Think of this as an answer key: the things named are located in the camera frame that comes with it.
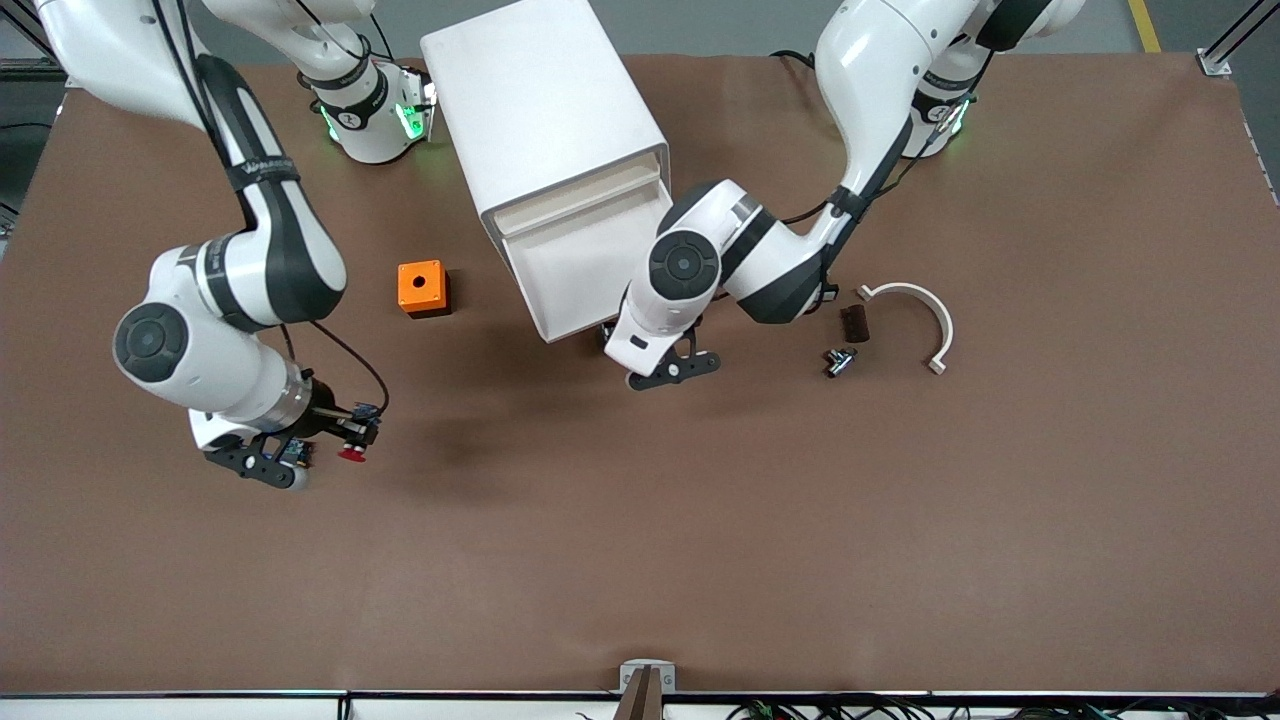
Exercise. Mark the yellow floor tape strip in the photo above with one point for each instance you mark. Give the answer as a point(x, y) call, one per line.
point(1145, 25)

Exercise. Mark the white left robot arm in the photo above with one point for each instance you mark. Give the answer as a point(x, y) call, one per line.
point(700, 260)

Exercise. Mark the black right camera bracket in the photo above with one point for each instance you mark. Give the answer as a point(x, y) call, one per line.
point(245, 462)

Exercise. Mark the brown camera post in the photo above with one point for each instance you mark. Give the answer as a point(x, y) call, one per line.
point(640, 700)

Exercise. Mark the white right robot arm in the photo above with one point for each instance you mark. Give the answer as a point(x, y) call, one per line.
point(270, 250)

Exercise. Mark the brown table mat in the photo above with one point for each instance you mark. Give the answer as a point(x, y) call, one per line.
point(640, 560)

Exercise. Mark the white plastic drawer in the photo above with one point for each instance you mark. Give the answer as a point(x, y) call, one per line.
point(580, 195)
point(580, 275)

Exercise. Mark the orange box with hole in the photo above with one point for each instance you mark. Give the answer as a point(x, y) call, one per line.
point(422, 288)

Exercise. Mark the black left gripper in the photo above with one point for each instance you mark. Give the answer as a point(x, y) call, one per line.
point(609, 325)

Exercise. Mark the aluminium frame profile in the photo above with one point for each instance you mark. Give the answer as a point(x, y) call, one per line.
point(1222, 55)
point(20, 40)

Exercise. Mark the white drawer cabinet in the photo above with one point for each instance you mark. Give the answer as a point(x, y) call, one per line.
point(540, 90)

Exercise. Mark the grey camera mount plate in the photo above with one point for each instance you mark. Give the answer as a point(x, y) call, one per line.
point(630, 670)

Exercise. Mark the brown ridged block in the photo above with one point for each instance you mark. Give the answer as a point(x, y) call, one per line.
point(855, 324)

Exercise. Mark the white curved bracket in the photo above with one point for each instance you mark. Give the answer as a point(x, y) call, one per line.
point(940, 315)

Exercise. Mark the silver metal fitting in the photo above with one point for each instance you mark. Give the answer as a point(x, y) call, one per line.
point(840, 361)

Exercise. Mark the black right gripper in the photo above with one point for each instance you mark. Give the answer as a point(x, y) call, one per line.
point(325, 422)

